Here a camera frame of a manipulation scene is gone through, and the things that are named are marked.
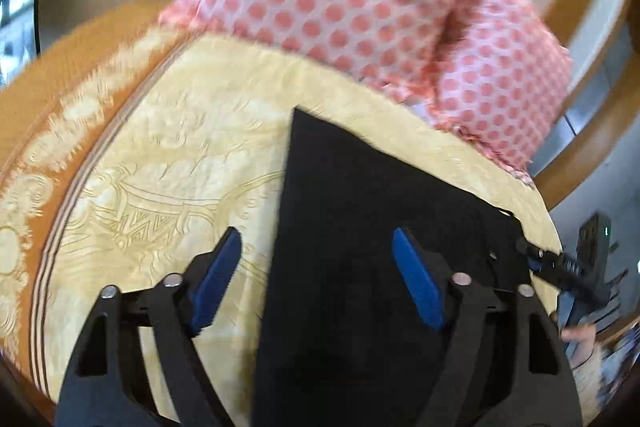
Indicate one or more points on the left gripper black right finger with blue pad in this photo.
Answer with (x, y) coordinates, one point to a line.
(529, 385)

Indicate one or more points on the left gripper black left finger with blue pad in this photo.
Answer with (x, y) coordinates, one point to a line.
(106, 383)

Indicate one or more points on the black pants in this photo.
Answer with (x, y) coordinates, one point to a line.
(341, 342)

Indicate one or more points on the person's right hand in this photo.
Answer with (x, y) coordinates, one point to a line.
(585, 337)

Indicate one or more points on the cream and orange bedspread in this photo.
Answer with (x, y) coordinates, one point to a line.
(128, 148)

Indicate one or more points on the small pink polka-dot pillow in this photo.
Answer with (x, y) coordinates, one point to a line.
(498, 80)

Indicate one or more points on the wooden door frame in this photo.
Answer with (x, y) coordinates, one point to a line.
(590, 28)

